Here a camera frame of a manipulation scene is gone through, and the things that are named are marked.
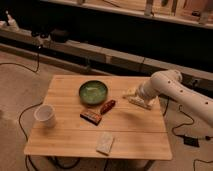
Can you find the white patterned box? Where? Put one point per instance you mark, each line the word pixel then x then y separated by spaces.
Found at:
pixel 136 100

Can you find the black power adapter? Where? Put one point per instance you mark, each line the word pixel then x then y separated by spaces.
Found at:
pixel 191 141

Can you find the white bottle on ledge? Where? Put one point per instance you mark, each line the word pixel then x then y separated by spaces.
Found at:
pixel 12 22

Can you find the green ceramic bowl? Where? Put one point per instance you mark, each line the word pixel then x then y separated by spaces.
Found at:
pixel 93 92

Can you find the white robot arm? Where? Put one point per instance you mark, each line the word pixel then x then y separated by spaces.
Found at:
pixel 168 82

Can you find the black device on ledge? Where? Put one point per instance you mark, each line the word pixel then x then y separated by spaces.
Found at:
pixel 60 36

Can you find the wooden table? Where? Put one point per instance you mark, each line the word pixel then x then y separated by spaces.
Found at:
pixel 139 133

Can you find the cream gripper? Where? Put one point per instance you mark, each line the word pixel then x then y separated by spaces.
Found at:
pixel 131 93

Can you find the white cup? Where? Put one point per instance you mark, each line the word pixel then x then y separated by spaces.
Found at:
pixel 45 115

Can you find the brown snack bar packet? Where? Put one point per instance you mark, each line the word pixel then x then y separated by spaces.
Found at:
pixel 91 116

